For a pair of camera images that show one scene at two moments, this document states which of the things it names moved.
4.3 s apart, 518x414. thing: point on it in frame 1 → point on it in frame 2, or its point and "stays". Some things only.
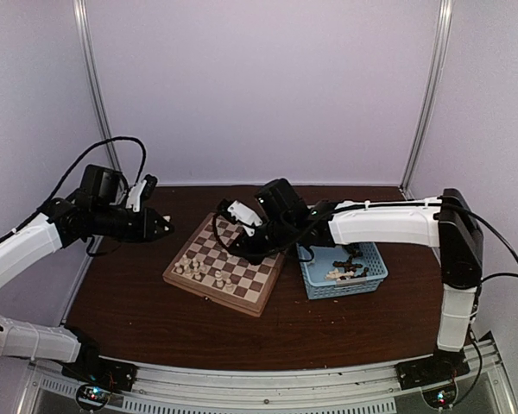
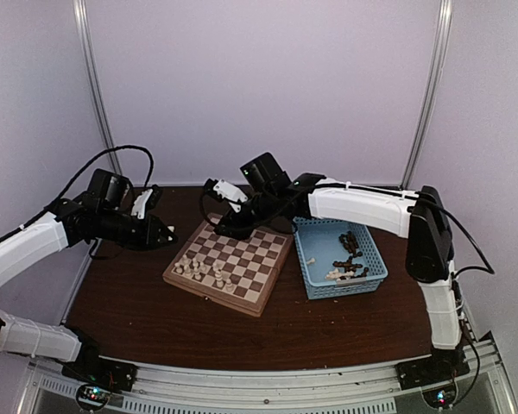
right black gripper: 252,254 → 240,230
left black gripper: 148,216 stays
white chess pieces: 219,283 stays
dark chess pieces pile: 352,250 stays
